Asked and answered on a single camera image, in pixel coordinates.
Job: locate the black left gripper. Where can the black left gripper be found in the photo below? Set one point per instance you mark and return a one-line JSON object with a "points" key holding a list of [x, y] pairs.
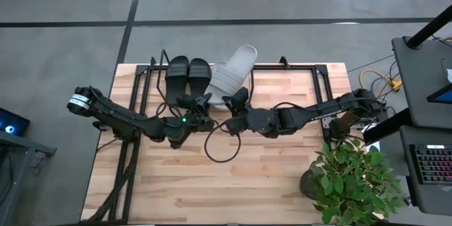
{"points": [[197, 123]]}

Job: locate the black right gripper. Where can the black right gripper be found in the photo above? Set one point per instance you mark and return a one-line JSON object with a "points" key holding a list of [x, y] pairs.
{"points": [[236, 125]]}

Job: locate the black rubber slide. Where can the black rubber slide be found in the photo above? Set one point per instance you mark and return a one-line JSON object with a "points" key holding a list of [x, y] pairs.
{"points": [[177, 77], [200, 76]]}

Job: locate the pale grey foam slide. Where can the pale grey foam slide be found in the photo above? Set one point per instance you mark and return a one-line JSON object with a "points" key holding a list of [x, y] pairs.
{"points": [[218, 66], [233, 74]]}

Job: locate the wooden shelf with black frame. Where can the wooden shelf with black frame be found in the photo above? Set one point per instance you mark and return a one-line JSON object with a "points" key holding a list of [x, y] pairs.
{"points": [[162, 84]]}

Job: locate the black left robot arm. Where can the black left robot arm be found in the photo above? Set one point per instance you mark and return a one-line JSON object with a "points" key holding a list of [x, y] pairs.
{"points": [[116, 116]]}

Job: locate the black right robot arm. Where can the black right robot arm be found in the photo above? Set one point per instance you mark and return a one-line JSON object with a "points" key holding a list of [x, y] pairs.
{"points": [[310, 113]]}

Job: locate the potted green plant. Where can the potted green plant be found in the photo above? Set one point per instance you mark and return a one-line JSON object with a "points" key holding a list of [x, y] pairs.
{"points": [[353, 183]]}

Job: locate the grey side table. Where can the grey side table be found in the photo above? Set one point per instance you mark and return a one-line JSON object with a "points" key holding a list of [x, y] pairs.
{"points": [[21, 148]]}

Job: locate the black device with blue light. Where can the black device with blue light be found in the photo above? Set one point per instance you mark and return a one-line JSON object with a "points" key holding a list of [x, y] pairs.
{"points": [[12, 121]]}

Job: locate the black work table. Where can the black work table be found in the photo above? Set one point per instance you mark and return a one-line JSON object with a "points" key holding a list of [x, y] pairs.
{"points": [[423, 77]]}

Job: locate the black monitor pole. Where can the black monitor pole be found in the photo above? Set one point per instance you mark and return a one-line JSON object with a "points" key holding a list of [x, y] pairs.
{"points": [[427, 30]]}

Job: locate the blue-lit monitor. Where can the blue-lit monitor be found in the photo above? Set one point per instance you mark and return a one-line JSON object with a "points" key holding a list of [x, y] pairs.
{"points": [[441, 96]]}

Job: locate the backlit black keyboard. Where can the backlit black keyboard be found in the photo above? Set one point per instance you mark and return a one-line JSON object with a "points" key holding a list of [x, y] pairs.
{"points": [[434, 164]]}

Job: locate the grey desk with keyboard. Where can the grey desk with keyboard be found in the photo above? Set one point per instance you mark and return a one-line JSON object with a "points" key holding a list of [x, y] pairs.
{"points": [[423, 197]]}

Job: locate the white crumpled cloth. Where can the white crumpled cloth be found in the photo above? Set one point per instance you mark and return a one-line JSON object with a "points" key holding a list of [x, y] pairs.
{"points": [[449, 75]]}

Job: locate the black metal rig frame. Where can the black metal rig frame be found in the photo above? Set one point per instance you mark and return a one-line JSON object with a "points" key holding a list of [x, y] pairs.
{"points": [[144, 77]]}

